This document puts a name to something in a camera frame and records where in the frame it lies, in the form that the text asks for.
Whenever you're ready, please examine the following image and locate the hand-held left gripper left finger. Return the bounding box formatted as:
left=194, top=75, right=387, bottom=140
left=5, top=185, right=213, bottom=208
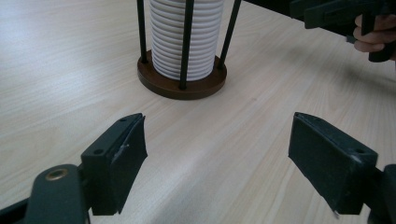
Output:
left=80, top=112, right=149, bottom=217

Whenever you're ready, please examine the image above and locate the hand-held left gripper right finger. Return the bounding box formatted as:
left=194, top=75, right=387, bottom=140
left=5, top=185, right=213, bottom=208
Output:
left=288, top=111, right=379, bottom=216

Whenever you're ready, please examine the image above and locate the stack of white paper cups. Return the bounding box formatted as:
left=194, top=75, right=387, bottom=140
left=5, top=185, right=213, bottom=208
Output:
left=148, top=0, right=225, bottom=82

